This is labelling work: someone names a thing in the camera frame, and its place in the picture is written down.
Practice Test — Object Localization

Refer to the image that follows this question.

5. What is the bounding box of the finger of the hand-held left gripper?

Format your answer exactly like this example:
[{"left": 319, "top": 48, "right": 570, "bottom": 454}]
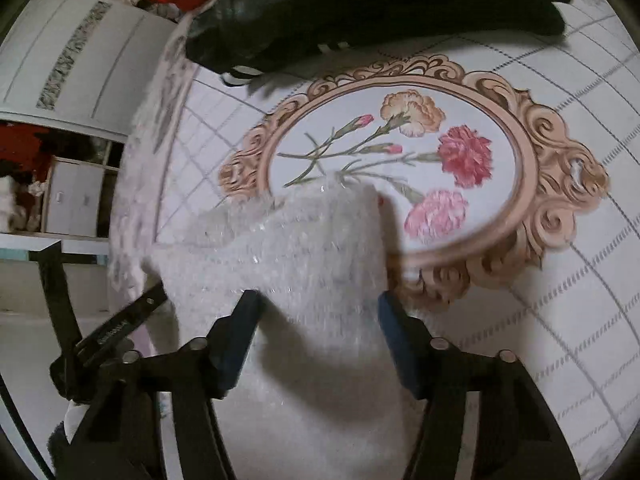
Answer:
[
  {"left": 75, "top": 281, "right": 169, "bottom": 361},
  {"left": 37, "top": 241, "right": 85, "bottom": 356}
]

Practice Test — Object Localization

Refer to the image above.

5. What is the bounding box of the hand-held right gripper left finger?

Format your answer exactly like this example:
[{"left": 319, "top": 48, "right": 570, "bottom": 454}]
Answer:
[{"left": 62, "top": 289, "right": 267, "bottom": 480}]

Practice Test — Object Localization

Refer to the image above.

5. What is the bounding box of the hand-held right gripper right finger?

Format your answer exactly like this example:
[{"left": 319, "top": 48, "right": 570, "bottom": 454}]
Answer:
[{"left": 377, "top": 291, "right": 584, "bottom": 480}]

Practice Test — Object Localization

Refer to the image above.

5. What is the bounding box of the white fuzzy sweater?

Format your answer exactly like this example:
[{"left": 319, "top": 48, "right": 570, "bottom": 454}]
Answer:
[{"left": 142, "top": 182, "right": 432, "bottom": 480}]

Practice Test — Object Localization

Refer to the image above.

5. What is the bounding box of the cream fluffy cloth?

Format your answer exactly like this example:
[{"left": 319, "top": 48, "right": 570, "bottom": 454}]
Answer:
[{"left": 0, "top": 174, "right": 47, "bottom": 234}]

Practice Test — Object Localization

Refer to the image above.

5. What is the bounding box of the white drawer cabinet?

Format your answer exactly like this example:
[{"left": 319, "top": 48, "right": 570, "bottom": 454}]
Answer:
[{"left": 42, "top": 155, "right": 122, "bottom": 237}]

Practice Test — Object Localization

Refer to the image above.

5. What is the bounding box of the red cloth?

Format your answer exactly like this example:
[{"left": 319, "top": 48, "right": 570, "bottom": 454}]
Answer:
[{"left": 0, "top": 124, "right": 52, "bottom": 174}]

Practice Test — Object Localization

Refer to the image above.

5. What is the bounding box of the floral printed bedspread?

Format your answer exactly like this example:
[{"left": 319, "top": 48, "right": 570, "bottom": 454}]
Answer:
[{"left": 107, "top": 0, "right": 640, "bottom": 480}]

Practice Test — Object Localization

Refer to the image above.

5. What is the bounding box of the white wardrobe with patterned strip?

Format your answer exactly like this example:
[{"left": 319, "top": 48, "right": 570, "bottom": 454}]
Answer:
[{"left": 0, "top": 0, "right": 175, "bottom": 137}]

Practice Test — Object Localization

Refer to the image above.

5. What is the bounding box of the black leather jacket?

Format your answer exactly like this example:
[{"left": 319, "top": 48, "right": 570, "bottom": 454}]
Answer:
[{"left": 185, "top": 0, "right": 574, "bottom": 87}]

